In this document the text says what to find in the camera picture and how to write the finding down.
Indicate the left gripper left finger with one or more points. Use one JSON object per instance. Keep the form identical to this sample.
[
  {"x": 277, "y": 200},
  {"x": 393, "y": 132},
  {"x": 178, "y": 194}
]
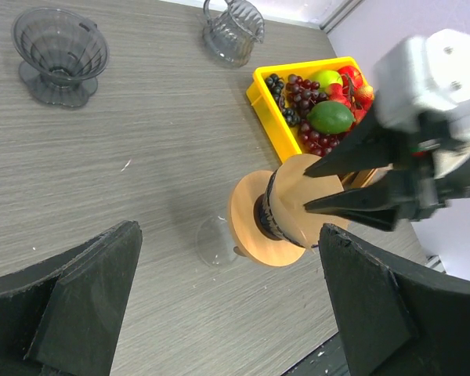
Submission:
[{"x": 63, "y": 315}]

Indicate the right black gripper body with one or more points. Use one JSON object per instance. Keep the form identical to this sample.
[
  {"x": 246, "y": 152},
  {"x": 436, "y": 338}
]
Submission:
[{"x": 427, "y": 151}]

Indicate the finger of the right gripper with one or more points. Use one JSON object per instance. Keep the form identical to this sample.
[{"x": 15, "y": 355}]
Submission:
[
  {"x": 369, "y": 145},
  {"x": 375, "y": 206}
]

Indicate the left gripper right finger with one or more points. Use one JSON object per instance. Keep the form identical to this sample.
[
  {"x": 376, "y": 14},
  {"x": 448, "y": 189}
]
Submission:
[{"x": 394, "y": 316}]

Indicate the brown paper coffee filter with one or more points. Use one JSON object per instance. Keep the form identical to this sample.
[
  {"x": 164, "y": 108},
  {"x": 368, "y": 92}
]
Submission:
[{"x": 291, "y": 189}]

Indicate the blue glass dripper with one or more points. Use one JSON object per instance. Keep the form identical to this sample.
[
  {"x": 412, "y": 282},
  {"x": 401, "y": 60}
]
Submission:
[{"x": 268, "y": 215}]

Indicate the wooden dripper ring holder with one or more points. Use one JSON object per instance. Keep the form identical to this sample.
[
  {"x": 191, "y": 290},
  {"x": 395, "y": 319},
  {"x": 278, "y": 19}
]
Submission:
[{"x": 245, "y": 231}]

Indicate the glass carafe with wood band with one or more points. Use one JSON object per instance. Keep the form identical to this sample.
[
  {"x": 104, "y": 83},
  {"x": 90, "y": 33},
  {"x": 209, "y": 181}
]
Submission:
[{"x": 214, "y": 243}]

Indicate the grey plastic dripper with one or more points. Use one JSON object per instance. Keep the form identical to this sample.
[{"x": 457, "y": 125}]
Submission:
[{"x": 63, "y": 54}]

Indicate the dark green avocado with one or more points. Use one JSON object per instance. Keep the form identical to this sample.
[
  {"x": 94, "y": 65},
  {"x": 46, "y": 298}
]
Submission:
[{"x": 330, "y": 117}]

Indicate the lychee fruit cluster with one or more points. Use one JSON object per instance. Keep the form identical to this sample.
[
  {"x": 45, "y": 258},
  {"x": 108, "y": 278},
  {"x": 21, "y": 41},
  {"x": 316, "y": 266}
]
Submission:
[{"x": 359, "y": 100}]

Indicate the red apple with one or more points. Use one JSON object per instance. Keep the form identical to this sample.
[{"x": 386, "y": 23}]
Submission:
[{"x": 350, "y": 76}]

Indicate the green apple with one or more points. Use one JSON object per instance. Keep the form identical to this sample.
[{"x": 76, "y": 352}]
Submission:
[{"x": 326, "y": 78}]

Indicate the red grape bunch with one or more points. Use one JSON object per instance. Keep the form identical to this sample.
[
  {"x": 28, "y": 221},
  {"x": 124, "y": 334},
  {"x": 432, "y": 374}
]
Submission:
[{"x": 303, "y": 95}]

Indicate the yellow plastic bin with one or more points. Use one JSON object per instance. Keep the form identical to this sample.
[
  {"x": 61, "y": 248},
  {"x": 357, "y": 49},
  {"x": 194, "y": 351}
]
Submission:
[{"x": 285, "y": 139}]

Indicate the dark grape bunch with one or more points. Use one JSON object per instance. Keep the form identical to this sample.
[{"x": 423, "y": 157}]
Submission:
[{"x": 276, "y": 86}]

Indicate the grey plastic measuring cup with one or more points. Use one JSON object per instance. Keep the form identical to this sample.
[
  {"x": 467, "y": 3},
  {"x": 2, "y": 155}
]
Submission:
[{"x": 232, "y": 35}]

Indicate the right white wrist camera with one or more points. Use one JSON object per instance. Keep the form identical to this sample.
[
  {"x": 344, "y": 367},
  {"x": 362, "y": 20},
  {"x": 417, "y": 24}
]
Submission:
[{"x": 428, "y": 73}]

